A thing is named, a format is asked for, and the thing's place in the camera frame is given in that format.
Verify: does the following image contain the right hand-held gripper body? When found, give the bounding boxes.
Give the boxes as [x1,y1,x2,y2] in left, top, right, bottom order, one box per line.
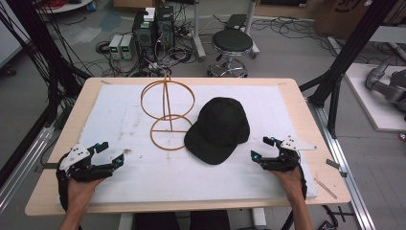
[259,135,318,173]

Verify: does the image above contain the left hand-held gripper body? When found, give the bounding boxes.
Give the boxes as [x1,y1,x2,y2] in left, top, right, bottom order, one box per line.
[58,143,115,183]

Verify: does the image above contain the black baseball cap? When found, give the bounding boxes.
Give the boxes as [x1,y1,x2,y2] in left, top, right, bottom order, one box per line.
[183,97,252,166]

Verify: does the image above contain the orange wire hat stand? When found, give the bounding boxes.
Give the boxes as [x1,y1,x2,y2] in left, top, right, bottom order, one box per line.
[140,74,196,151]

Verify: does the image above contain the person's right hand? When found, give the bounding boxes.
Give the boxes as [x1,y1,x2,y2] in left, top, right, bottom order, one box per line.
[269,168,305,206]

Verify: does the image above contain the person's left hand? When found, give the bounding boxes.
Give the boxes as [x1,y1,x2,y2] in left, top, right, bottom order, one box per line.
[66,176,104,213]

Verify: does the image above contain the white foam mat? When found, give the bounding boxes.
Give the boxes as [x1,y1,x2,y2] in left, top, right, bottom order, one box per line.
[56,83,320,206]

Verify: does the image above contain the grey tape strip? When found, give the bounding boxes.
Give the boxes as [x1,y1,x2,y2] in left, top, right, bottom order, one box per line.
[325,158,349,178]

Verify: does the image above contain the thin wooden stick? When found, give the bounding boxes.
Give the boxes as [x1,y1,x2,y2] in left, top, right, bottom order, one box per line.
[313,177,338,200]

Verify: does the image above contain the white table leg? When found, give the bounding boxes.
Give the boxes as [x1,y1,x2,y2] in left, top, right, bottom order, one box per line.
[118,212,136,230]
[251,207,268,230]

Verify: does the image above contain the person's dark trousers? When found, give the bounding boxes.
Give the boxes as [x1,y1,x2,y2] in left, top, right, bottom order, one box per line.
[133,210,232,230]

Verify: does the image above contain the white platform board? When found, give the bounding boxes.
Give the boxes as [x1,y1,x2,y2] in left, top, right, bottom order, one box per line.
[344,62,406,133]

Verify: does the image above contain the grey bench power supply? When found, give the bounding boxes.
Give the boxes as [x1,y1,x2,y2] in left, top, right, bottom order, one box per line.
[108,34,124,60]
[120,34,136,61]

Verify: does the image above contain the black round stool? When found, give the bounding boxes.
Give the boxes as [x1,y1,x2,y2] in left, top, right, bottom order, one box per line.
[207,28,255,79]

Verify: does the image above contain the white stand leg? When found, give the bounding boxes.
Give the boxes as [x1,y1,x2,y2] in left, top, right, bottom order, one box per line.
[242,0,261,59]
[191,0,208,62]

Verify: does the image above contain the black computer tower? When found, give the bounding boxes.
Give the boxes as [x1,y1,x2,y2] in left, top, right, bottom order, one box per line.
[155,5,176,50]
[131,8,158,64]

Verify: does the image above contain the brown cardboard box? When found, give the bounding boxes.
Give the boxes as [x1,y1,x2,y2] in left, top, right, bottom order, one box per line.
[313,0,406,40]

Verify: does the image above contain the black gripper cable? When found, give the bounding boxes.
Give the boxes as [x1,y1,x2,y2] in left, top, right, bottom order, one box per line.
[56,161,71,214]
[295,157,309,200]

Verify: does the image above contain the aluminium floor rail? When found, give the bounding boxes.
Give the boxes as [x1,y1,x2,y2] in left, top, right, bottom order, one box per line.
[0,125,56,214]
[306,98,378,230]

